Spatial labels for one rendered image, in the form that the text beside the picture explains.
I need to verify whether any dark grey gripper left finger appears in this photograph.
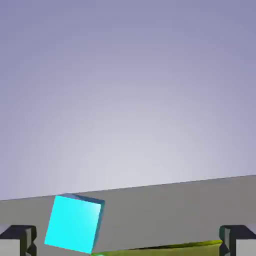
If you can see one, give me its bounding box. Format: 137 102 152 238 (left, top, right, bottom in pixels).
0 224 38 256

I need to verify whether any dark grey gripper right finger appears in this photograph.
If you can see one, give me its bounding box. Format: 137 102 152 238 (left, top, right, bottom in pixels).
218 224 256 256

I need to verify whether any small cyan cube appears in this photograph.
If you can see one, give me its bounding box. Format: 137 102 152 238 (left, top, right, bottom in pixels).
43 192 106 255

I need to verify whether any large olive green box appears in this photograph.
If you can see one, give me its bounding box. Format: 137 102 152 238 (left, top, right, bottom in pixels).
90 239 224 256

